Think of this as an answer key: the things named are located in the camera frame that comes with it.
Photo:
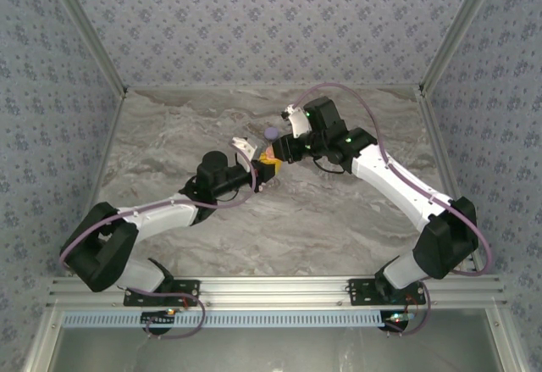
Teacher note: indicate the purple round charging case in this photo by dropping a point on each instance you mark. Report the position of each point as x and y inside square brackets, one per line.
[270, 133]

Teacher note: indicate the slanted aluminium frame post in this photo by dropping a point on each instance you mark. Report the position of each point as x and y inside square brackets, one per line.
[457, 29]

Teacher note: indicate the thin aluminium side rail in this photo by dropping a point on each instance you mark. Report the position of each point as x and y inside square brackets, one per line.
[110, 134]

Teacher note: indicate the black controller board with LED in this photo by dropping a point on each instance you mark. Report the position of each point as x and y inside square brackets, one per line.
[396, 323]
[154, 319]

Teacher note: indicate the grey sheet metal panel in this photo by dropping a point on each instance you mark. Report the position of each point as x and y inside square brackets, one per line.
[275, 351]

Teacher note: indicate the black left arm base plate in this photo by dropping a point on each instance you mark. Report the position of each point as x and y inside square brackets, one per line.
[190, 286]

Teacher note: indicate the broad aluminium side rail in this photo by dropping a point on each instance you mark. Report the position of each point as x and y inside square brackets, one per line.
[435, 134]

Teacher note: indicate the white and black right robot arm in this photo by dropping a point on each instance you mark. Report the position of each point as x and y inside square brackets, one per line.
[394, 181]

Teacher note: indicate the wide aluminium frame rail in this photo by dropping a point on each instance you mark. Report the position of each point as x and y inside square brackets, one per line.
[275, 291]

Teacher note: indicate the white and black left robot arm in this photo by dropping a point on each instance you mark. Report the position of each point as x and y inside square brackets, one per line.
[156, 215]

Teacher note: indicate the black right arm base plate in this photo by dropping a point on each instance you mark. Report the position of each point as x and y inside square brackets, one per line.
[360, 291]

